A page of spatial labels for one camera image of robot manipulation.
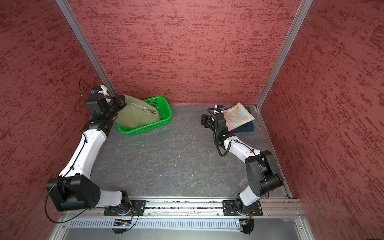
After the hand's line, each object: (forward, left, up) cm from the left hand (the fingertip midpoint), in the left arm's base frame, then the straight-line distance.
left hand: (125, 98), depth 77 cm
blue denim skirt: (+4, -75, -30) cm, 80 cm away
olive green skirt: (0, -2, -12) cm, 12 cm away
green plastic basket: (+18, -14, -33) cm, 40 cm away
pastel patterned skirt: (+12, -68, -28) cm, 74 cm away
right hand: (0, -44, -16) cm, 46 cm away
